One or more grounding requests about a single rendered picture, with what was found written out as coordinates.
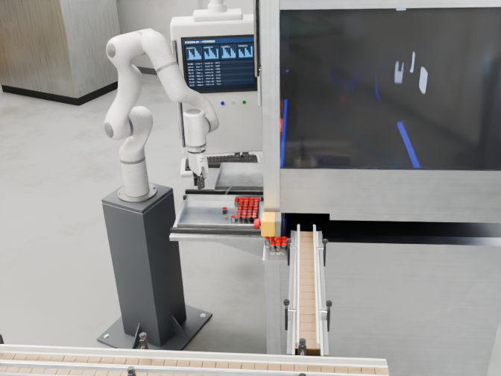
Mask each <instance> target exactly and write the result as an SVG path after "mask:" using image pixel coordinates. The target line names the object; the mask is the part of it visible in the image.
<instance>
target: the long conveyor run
mask: <svg viewBox="0 0 501 376"><path fill-rule="evenodd" d="M146 337H147V336H146V333H141V334H140V335H139V338H140V341H139V344H140V348H141V349H123V348H84V347H63V346H44V345H5V344H4V340H3V338H2V335H1V334H0V376H389V373H388V364H387V361H386V359H381V358H361V357H322V356H306V345H305V344H306V340H305V339H304V338H301V339H299V345H298V355H282V354H243V353H222V352H202V351H163V350H149V347H148V340H147V339H146Z"/></svg>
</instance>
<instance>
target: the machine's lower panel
mask: <svg viewBox="0 0 501 376"><path fill-rule="evenodd" d="M322 239H327V240H328V243H327V244H326V247H327V250H326V266H324V283H325V296H326V301H331V302H332V303H333V305H332V306H331V307H330V332H327V336H328V349H329V357H361V358H381V359H386V361H387V364H388V373H389V376H487V373H488V367H489V363H490V360H491V354H492V351H493V347H494V341H495V338H496V334H497V328H498V324H499V321H500V316H501V238H488V237H450V236H375V235H337V234H322ZM289 270H290V266H288V265H280V347H281V354H282V355H287V339H288V331H287V330H285V305H284V304H283V301H284V300H285V299H289Z"/></svg>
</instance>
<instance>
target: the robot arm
mask: <svg viewBox="0 0 501 376"><path fill-rule="evenodd" d="M144 54H147V55H148V56H149V57H150V59H151V62H152V64H153V66H154V68H155V70H156V72H157V75H158V77H159V79H160V81H161V83H162V85H163V87H164V89H165V91H166V94H167V96H168V97H169V99H170V100H171V101H173V102H182V103H187V104H190V105H192V106H193V107H194V108H195V109H190V110H186V111H185V112H184V113H183V123H184V131H185V140H186V150H187V151H188V152H189V168H190V169H191V170H192V174H193V177H194V178H193V179H194V186H195V187H196V186H198V189H203V188H205V183H204V180H205V178H207V177H206V174H205V173H207V174H208V173H209V168H208V162H207V155H206V152H205V151H206V148H207V139H206V136H207V134H208V133H210V132H212V131H214V130H216V129H217V128H218V126H219V121H218V117H217V115H216V113H215V111H214V109H213V107H212V105H211V103H210V102H209V100H208V99H207V98H206V97H205V96H203V95H202V94H200V93H198V92H196V91H194V90H192V89H190V88H189V87H188V86H187V84H186V82H185V80H184V78H183V75H182V73H181V71H180V68H179V66H178V65H177V61H176V60H175V58H174V55H173V53H172V51H171V49H170V47H169V45H168V43H167V41H166V39H165V37H164V36H163V35H162V34H160V33H158V32H156V31H153V30H152V29H150V28H148V29H143V30H140V31H134V32H130V33H127V34H122V35H118V36H116V37H114V38H112V39H111V40H110V41H109V42H108V44H107V56H108V58H109V59H110V61H111V62H112V63H113V64H114V65H115V67H116V68H117V70H118V74H119V82H118V92H117V95H116V98H115V100H114V102H113V103H112V105H111V107H110V109H109V111H108V113H107V115H106V118H105V120H104V130H105V133H106V135H107V136H108V137H109V138H110V139H112V140H123V139H125V138H127V139H126V140H125V141H124V143H123V144H122V145H121V147H120V149H119V159H120V165H121V170H122V179H123V185H122V186H123V187H122V188H121V189H120V190H119V191H118V193H117V194H118V198H119V199H120V200H122V201H124V202H129V203H137V202H142V201H147V200H149V199H151V198H153V197H154V196H155V195H156V194H157V188H156V187H155V186H154V185H153V184H150V183H149V182H148V171H147V165H146V159H145V144H146V142H147V140H148V137H149V135H150V133H151V130H152V128H153V117H152V115H151V112H150V110H149V109H147V108H146V107H142V106H138V107H134V105H135V104H136V103H137V101H138V99H139V96H140V93H141V89H142V74H141V72H140V71H139V69H138V68H137V67H135V66H134V65H133V64H131V61H132V59H133V58H134V57H138V56H142V55H144ZM201 175H202V176H201Z"/></svg>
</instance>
